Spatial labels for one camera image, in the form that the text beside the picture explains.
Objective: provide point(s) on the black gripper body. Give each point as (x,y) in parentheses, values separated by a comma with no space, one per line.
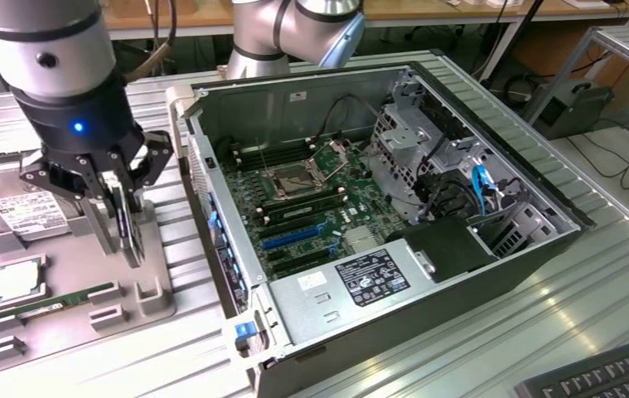
(79,124)

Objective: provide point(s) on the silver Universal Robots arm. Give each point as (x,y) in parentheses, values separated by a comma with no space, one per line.
(43,37)

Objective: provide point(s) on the silver hard disk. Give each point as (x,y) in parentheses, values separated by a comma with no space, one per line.
(22,207)

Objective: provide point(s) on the grey parts rack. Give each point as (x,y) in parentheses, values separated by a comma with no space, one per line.
(71,265)

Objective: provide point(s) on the CPU socket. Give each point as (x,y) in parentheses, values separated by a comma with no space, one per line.
(295,182)

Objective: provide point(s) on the CPU chip with silver lid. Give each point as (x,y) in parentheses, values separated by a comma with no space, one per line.
(15,284)

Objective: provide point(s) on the installed RAM stick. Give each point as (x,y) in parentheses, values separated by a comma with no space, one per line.
(293,211)

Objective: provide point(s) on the green RAM stick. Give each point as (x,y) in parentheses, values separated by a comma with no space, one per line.
(49,302)

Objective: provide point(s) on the metal socket cover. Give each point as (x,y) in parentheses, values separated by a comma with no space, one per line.
(330,154)

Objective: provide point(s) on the blue expansion slot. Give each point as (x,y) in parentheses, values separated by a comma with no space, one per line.
(298,237)

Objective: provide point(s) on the green motherboard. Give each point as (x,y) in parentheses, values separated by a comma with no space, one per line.
(347,195)

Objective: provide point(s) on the silver chipset heat sink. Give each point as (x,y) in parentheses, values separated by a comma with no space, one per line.
(363,240)

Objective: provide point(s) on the blue case latch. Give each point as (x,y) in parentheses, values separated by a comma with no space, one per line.
(243,331)

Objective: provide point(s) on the metal disk bay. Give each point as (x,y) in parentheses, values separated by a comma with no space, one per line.
(409,153)

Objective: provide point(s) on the silver power supply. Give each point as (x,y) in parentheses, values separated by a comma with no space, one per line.
(347,286)

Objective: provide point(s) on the black plastic fan shroud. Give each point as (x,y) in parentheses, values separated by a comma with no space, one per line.
(447,253)

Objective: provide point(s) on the open black PC case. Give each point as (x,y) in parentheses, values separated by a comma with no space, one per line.
(403,315)

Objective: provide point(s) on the black keyboard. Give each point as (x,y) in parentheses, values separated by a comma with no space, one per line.
(602,373)

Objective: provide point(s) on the wooden desk with white frame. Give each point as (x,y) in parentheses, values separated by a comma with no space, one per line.
(458,12)

